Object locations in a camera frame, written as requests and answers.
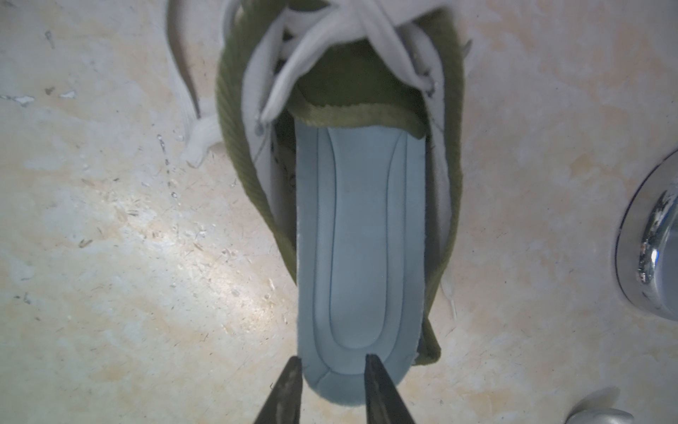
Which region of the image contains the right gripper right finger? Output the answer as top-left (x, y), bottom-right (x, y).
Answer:
top-left (364, 354), bottom-right (415, 424)

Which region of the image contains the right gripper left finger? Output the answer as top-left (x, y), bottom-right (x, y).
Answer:
top-left (254, 356), bottom-right (304, 424)

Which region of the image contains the grey blue insole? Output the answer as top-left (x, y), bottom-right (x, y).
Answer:
top-left (295, 123), bottom-right (426, 406)

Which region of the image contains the olive green shoe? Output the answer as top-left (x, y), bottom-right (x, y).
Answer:
top-left (163, 0), bottom-right (472, 367)

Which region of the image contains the silver metal cup stand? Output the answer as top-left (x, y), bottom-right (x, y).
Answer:
top-left (614, 151), bottom-right (677, 321)

